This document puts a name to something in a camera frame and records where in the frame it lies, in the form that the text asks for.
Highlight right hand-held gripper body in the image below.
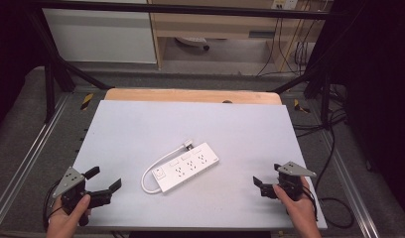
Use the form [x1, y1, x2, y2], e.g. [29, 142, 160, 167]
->
[276, 161, 318, 202]

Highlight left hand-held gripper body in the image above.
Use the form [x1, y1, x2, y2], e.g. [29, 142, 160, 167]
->
[52, 166, 92, 227]

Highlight person's right hand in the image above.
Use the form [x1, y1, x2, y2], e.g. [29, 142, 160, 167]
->
[272, 176, 323, 238]

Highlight person's left hand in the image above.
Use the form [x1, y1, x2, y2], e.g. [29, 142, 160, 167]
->
[45, 193, 92, 238]

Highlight yellow black tape marker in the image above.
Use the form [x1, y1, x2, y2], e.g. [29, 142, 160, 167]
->
[79, 92, 95, 111]
[293, 98, 312, 114]

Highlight white power strip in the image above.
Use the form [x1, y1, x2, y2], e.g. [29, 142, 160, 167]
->
[151, 142, 220, 193]

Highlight light wooden table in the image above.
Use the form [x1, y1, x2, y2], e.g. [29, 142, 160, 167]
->
[103, 87, 283, 106]

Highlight black curtain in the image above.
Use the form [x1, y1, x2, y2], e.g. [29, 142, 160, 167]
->
[314, 0, 405, 229]
[0, 0, 48, 133]

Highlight white cabinet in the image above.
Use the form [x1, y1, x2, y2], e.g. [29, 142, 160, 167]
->
[42, 0, 158, 64]

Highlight chair base with castor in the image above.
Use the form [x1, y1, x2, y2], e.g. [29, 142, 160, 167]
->
[175, 36, 211, 52]

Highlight light wooden desk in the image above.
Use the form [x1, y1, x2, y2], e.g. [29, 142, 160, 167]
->
[147, 0, 329, 70]

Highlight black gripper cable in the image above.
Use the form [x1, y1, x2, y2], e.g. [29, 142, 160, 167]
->
[42, 178, 65, 232]
[303, 127, 355, 230]

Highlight aluminium floor rail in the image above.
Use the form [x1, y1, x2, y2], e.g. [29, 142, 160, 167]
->
[0, 93, 72, 219]
[318, 130, 381, 238]

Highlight white power cable with plug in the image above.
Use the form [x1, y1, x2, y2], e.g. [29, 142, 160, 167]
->
[140, 139, 195, 195]

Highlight bundle of black floor cables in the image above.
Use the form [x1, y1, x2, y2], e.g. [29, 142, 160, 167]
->
[292, 83, 348, 139]

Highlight black metal frame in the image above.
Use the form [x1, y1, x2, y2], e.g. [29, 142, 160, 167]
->
[26, 0, 343, 125]

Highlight hanging black and yellow cables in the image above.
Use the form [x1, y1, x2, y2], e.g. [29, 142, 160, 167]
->
[255, 8, 319, 77]

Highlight white wall socket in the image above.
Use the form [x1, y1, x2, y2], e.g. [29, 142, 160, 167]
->
[270, 0, 299, 11]

